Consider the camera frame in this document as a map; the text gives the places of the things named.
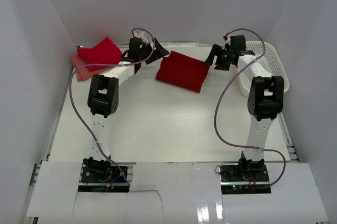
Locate dark red t-shirt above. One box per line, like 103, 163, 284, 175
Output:
155, 51, 210, 93

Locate white perforated plastic basket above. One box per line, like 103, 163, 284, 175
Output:
238, 41, 290, 97

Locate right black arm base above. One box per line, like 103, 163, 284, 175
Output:
215, 164, 271, 195

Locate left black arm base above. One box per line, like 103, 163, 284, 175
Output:
78, 166, 130, 193

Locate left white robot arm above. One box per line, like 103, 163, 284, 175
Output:
87, 37, 169, 161

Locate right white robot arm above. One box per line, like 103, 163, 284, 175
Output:
205, 35, 284, 179

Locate papers at table back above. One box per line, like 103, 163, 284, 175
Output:
160, 42, 199, 48

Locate folded bright red t-shirt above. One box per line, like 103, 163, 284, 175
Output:
73, 37, 122, 65

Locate folded pink t-shirt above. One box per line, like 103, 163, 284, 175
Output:
71, 53, 102, 82

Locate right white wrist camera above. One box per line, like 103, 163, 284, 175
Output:
222, 33, 232, 51

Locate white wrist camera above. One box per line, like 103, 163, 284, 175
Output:
133, 31, 149, 44
222, 33, 232, 51

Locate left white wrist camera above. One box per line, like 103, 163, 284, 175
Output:
133, 31, 149, 44

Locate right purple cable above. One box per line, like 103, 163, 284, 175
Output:
213, 27, 287, 189

